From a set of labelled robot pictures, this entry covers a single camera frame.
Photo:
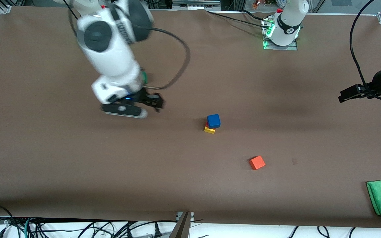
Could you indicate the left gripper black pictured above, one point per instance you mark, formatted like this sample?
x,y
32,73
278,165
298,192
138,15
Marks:
x,y
376,84

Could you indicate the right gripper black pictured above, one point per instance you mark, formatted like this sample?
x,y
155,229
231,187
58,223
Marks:
x,y
143,96

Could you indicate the blue wooden block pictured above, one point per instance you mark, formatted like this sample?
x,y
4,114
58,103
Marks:
x,y
213,121

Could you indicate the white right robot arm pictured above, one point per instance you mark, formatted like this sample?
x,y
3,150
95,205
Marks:
x,y
111,49

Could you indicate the green wooden block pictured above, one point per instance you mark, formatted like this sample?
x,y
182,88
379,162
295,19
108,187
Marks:
x,y
144,76

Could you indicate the yellow wooden block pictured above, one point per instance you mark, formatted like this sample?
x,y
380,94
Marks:
x,y
209,130

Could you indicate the orange wooden block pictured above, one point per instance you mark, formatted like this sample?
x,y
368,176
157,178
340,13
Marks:
x,y
257,162

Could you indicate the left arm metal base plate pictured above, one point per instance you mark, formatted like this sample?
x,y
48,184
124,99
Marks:
x,y
267,46

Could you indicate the silver metal rail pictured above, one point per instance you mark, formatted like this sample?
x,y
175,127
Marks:
x,y
195,4

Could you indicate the aluminium frame post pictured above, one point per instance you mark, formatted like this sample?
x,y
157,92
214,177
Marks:
x,y
182,226

